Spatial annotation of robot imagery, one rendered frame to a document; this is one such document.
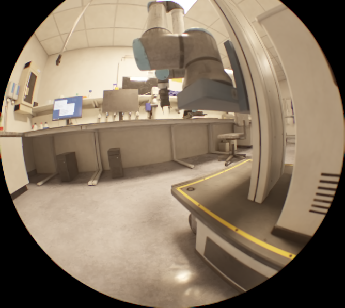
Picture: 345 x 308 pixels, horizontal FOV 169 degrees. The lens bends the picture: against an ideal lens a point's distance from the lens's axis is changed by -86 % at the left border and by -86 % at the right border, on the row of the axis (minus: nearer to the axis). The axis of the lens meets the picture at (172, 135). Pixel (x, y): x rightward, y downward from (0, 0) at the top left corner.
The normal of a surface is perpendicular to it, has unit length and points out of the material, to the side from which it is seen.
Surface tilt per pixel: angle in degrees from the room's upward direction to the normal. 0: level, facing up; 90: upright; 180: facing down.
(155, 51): 127
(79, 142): 90
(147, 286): 0
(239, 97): 90
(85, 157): 90
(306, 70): 90
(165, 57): 145
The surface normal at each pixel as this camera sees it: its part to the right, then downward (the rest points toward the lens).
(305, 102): -0.90, 0.08
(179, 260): -0.07, -1.00
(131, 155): 0.43, -0.01
